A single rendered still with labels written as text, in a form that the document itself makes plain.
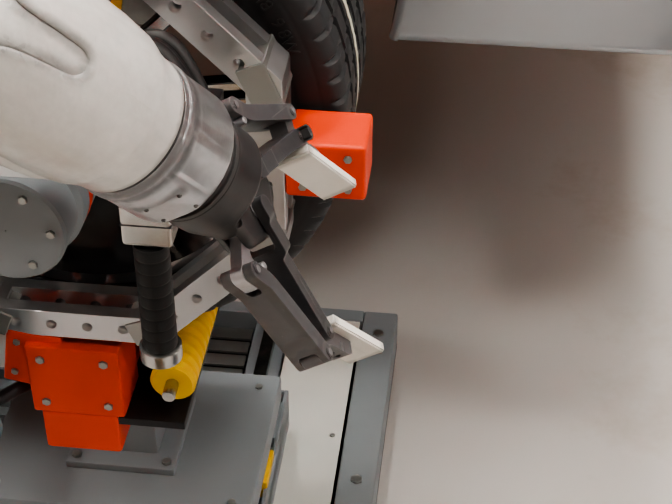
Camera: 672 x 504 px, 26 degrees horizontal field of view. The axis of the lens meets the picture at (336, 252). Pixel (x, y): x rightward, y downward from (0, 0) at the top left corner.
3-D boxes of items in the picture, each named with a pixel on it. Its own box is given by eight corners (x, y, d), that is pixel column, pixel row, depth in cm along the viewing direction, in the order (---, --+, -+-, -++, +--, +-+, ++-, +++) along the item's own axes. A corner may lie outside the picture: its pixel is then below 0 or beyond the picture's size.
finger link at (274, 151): (215, 204, 97) (205, 185, 96) (270, 156, 107) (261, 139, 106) (263, 183, 95) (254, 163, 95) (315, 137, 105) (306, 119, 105)
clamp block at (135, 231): (191, 195, 147) (188, 151, 144) (172, 249, 140) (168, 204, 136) (142, 192, 147) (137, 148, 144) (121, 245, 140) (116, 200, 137)
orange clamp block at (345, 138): (294, 158, 167) (372, 164, 167) (284, 198, 161) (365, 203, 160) (293, 106, 163) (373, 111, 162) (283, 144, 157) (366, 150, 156)
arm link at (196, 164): (68, 217, 86) (131, 250, 90) (194, 161, 82) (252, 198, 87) (60, 88, 90) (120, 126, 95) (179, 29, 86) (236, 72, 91)
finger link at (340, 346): (313, 319, 97) (319, 360, 96) (350, 340, 101) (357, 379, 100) (294, 326, 98) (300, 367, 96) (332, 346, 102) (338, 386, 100)
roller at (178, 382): (233, 271, 205) (231, 238, 201) (192, 416, 181) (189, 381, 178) (193, 268, 205) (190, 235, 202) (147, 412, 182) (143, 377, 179)
